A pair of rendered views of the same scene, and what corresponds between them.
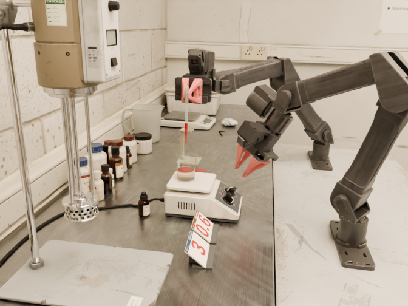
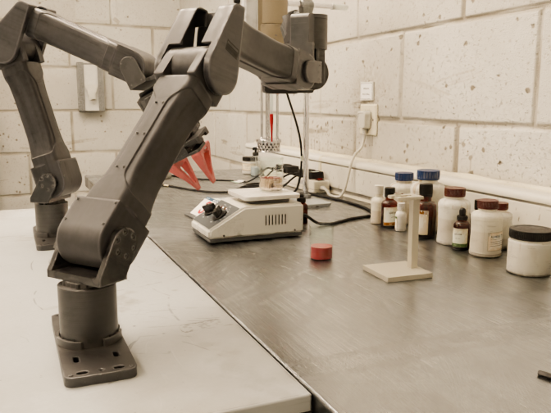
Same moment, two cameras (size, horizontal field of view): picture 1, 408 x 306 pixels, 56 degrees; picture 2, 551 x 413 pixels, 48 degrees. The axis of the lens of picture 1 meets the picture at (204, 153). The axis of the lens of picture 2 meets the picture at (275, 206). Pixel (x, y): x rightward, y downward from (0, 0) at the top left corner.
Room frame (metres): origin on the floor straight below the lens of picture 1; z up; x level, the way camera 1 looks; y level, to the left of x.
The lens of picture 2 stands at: (2.07, -0.62, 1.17)
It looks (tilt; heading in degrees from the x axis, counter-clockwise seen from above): 10 degrees down; 148
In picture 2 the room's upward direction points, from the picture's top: straight up
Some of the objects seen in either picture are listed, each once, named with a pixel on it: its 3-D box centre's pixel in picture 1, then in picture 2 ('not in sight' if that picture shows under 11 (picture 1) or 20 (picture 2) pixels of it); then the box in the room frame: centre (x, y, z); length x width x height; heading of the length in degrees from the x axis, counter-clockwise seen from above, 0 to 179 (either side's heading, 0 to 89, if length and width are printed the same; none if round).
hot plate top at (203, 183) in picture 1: (192, 181); (262, 193); (0.98, 0.03, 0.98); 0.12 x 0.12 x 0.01; 81
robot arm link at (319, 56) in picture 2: not in sight; (307, 70); (1.15, 0.02, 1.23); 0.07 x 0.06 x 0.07; 171
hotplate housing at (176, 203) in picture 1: (201, 196); (251, 215); (0.97, 0.01, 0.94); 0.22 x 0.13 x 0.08; 81
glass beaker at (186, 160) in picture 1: (187, 166); (270, 173); (0.98, 0.04, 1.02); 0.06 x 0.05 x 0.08; 91
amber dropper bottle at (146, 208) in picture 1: (144, 203); (301, 208); (0.93, 0.16, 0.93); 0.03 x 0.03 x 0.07
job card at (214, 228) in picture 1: (205, 226); not in sight; (0.84, -0.01, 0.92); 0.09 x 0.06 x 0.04; 174
